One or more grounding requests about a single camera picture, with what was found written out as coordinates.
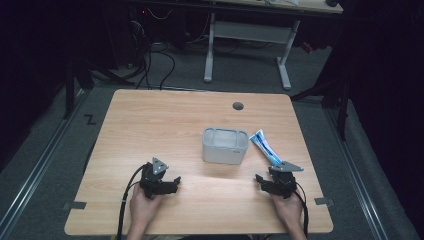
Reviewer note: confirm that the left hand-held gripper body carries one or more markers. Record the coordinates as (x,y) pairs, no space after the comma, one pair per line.
(151,181)

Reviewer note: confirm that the grey plastic storage box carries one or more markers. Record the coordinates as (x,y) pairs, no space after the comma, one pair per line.
(225,150)

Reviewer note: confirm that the blue and white toothpaste tube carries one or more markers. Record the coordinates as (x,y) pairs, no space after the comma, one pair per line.
(265,148)

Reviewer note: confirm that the black metal stand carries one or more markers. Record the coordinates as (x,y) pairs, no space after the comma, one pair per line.
(70,86)
(343,100)

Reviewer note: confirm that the white desk frame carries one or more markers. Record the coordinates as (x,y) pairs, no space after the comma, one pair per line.
(250,32)

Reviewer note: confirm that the person's right hand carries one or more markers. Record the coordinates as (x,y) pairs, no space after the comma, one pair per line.
(288,210)

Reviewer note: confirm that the metal floor rail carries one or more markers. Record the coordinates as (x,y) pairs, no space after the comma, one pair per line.
(358,176)
(33,173)

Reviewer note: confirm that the grey tape strip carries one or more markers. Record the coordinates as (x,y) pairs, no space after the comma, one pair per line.
(324,201)
(75,205)

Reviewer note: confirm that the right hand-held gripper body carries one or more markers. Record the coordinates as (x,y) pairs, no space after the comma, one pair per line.
(285,181)

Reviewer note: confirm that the person's left hand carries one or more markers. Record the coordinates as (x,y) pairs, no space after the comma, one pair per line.
(143,210)

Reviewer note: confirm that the round grey table grommet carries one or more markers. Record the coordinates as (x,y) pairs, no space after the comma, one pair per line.
(238,106)

